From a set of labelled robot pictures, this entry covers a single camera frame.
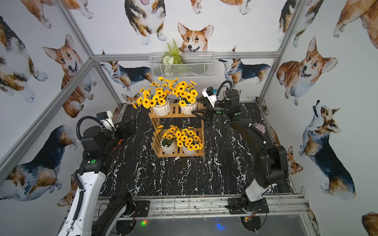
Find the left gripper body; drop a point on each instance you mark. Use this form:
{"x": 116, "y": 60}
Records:
{"x": 124, "y": 128}

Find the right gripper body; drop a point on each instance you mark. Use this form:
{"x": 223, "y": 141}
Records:
{"x": 221, "y": 108}

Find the sunflower pot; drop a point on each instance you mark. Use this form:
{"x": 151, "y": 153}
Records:
{"x": 157, "y": 100}
{"x": 188, "y": 141}
{"x": 168, "y": 139}
{"x": 187, "y": 94}

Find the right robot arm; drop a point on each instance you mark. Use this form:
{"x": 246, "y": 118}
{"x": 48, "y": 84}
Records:
{"x": 270, "y": 168}

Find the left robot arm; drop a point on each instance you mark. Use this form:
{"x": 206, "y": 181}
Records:
{"x": 99, "y": 138}

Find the wooden two-tier shelf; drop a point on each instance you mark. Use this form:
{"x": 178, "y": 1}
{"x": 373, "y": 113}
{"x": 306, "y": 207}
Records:
{"x": 174, "y": 113}

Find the pink flower small pot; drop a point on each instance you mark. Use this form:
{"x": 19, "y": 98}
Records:
{"x": 260, "y": 127}

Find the green fern plant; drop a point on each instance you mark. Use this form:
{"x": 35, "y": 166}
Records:
{"x": 173, "y": 55}

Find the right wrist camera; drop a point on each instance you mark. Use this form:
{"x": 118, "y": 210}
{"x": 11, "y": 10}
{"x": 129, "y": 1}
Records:
{"x": 211, "y": 94}

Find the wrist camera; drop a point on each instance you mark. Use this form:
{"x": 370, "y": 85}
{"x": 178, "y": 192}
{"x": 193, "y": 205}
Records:
{"x": 211, "y": 94}
{"x": 106, "y": 118}

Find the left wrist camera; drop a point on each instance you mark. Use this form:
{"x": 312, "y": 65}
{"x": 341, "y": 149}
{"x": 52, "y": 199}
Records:
{"x": 106, "y": 118}

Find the white wire basket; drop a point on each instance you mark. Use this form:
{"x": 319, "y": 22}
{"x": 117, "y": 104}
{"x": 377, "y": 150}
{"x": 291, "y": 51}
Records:
{"x": 190, "y": 65}

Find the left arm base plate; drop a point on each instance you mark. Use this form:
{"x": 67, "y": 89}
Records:
{"x": 140, "y": 208}

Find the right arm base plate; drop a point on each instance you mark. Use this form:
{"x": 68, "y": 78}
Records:
{"x": 242, "y": 205}

